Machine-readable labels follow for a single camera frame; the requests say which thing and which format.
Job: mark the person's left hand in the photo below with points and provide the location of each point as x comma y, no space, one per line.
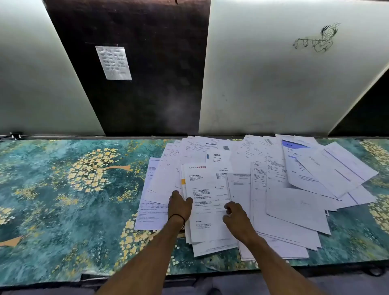
179,208

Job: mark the person's right hand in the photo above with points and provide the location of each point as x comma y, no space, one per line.
240,221

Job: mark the person's left thumb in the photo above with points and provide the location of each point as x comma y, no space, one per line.
190,203

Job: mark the person's right thumb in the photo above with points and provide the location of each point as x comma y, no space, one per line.
226,218

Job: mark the white document sheet red header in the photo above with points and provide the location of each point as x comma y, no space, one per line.
206,185

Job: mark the person's right forearm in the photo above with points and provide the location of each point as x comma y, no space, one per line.
279,270

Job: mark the person's left forearm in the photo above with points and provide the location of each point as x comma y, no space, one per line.
149,261

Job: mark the black wrist band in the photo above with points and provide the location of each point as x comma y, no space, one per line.
177,218

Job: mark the pile of white paper documents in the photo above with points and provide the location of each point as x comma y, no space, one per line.
288,194

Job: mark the teal floral table cover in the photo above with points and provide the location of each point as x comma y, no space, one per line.
70,194

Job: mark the dark brown wooden panel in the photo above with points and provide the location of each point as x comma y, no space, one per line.
158,76

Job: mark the white board panel with drawing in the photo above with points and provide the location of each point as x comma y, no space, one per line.
273,85

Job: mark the grey embossed paper sticker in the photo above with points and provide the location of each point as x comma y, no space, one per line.
114,63

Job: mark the small black clip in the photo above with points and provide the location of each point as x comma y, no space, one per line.
15,135

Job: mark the plain white board panel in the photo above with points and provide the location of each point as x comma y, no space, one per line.
39,67

